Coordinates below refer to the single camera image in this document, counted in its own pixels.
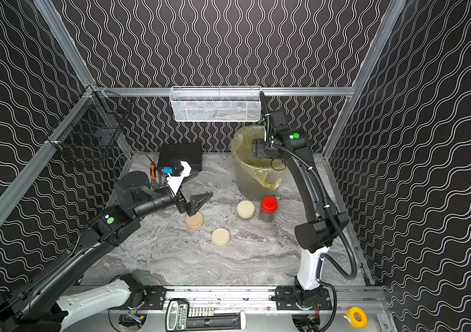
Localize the tan jar lid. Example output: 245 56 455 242
185 212 205 230

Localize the cream jar lid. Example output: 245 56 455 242
211 228 230 247

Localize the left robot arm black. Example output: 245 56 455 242
0 171 213 331

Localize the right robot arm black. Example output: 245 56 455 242
252 110 348 308

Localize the trash bin with yellow bag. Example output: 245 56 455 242
229 125 288 201

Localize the jar with cream lid back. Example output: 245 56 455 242
236 200 255 219

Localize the black plastic tool case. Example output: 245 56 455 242
157 142 203 172

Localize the jar with red lid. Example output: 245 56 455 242
258 196 278 222

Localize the yellow tape roll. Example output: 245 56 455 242
344 307 368 329

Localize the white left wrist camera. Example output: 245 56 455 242
160 160 191 196

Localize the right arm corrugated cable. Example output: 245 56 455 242
258 90 359 281

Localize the orange handled wrench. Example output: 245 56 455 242
150 163 159 189

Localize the white wire mesh basket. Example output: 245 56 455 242
169 86 265 123

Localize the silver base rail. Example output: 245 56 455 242
52 285 386 313

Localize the black wire basket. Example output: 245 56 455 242
51 85 133 168

